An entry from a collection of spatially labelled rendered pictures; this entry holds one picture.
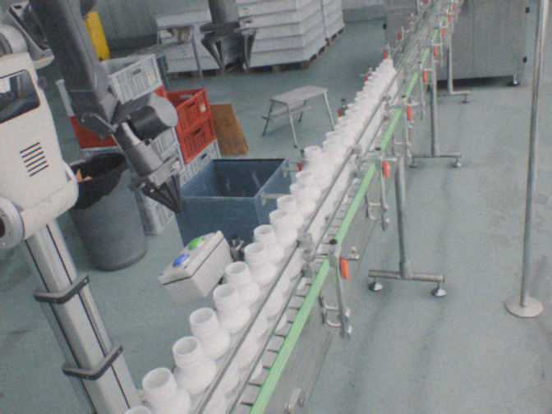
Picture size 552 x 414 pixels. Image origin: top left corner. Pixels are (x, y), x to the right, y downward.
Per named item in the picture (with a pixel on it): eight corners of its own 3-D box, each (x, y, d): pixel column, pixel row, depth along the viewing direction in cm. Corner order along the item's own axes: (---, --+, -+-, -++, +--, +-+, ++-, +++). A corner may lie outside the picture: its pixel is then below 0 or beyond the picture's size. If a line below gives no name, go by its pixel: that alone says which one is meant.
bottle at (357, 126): (365, 167, 148) (361, 113, 141) (345, 168, 150) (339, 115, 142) (367, 159, 153) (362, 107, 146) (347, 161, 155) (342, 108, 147)
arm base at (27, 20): (6, 9, 118) (41, 52, 120) (20, -14, 114) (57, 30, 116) (34, 3, 125) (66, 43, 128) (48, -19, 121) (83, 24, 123)
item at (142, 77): (121, 111, 309) (111, 75, 300) (66, 117, 321) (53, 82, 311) (163, 84, 361) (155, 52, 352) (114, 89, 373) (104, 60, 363)
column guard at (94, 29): (104, 71, 1017) (86, 14, 969) (89, 73, 1033) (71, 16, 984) (117, 66, 1049) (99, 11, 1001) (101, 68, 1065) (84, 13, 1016)
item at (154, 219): (159, 236, 348) (151, 207, 338) (109, 236, 361) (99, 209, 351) (195, 195, 400) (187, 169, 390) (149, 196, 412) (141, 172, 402)
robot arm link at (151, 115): (89, 88, 92) (76, 120, 87) (135, 58, 87) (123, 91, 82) (137, 129, 100) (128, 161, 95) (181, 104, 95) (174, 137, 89)
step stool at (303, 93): (300, 121, 522) (293, 81, 504) (337, 132, 474) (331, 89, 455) (261, 135, 502) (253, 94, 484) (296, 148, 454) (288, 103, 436)
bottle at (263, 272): (250, 321, 95) (232, 247, 88) (278, 309, 97) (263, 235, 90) (263, 339, 90) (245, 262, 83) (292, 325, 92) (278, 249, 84)
